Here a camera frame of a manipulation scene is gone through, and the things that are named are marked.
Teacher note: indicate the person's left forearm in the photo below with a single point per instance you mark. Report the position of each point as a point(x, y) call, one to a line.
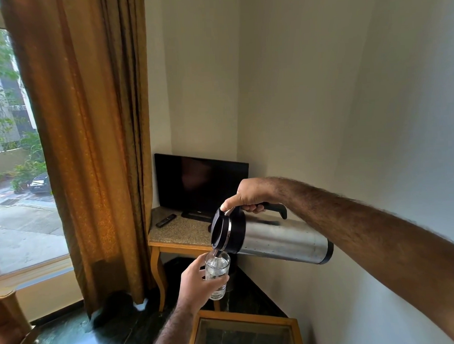
point(172, 332)

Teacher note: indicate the black remote control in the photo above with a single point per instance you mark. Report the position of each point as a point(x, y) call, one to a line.
point(166, 220)

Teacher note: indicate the person's left thumb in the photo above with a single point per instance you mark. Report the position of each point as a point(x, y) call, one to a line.
point(202, 262)

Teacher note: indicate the clear drinking glass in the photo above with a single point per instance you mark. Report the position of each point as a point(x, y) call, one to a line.
point(218, 272)

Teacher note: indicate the person's right forearm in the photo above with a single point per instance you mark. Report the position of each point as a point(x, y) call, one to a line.
point(378, 239)

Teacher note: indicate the wooden armchair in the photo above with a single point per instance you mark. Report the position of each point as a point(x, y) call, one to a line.
point(11, 330)

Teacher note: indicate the brown curtain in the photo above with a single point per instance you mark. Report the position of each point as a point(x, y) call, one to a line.
point(89, 152)

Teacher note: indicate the person's right thumb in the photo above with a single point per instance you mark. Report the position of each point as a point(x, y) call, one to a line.
point(231, 201)

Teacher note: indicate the dark parked car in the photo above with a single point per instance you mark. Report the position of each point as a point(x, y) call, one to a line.
point(40, 183)

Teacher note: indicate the person's left hand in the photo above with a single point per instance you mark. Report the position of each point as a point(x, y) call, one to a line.
point(198, 284)

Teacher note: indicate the black flat television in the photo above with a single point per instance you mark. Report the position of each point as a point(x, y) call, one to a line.
point(199, 185)

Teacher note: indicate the steel thermos flask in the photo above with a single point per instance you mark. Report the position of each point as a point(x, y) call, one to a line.
point(268, 238)

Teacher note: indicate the person's right hand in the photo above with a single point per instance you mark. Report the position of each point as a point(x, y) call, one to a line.
point(250, 193)

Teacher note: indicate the wooden glass-top table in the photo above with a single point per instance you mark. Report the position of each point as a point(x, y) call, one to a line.
point(244, 334)

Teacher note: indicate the wooden granite-top corner table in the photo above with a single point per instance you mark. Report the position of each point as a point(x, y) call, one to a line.
point(177, 238)

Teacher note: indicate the window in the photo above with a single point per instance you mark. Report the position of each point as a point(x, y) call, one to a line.
point(14, 147)

